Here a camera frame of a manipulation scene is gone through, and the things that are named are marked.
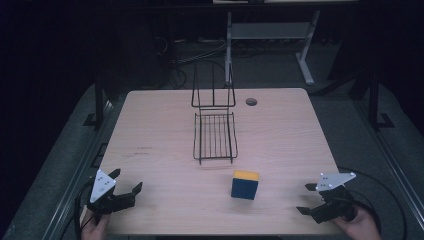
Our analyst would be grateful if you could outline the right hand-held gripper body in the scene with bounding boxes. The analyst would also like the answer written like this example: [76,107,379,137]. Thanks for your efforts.
[311,171,357,225]

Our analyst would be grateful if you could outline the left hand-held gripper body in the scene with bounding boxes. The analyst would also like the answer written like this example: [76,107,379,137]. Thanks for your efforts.
[86,169,136,216]

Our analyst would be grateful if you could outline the person's right hand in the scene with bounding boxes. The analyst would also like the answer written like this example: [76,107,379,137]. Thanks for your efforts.
[332,204,383,240]

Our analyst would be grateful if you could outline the person's left hand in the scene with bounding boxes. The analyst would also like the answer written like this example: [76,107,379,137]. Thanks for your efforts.
[80,209,112,240]

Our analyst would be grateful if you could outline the blue and yellow cube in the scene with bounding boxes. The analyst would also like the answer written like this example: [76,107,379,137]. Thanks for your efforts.
[230,169,261,201]

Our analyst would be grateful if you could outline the white metal stand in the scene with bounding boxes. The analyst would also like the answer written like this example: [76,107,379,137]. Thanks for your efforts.
[225,9,322,88]

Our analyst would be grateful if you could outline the aluminium frame rail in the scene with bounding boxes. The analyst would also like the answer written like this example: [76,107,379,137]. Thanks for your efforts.
[354,99,424,231]
[41,99,116,240]

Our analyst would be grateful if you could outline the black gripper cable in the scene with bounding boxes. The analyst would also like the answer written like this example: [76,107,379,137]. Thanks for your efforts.
[73,179,98,240]
[336,165,408,240]

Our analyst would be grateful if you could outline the black metal post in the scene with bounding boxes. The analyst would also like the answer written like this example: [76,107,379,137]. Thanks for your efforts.
[82,68,108,128]
[367,68,396,132]

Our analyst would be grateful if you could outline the black wire rack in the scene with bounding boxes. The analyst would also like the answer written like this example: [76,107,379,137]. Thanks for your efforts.
[190,62,240,166]

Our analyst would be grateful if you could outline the bundle of floor cables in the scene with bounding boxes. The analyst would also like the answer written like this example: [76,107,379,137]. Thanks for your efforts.
[154,34,232,90]

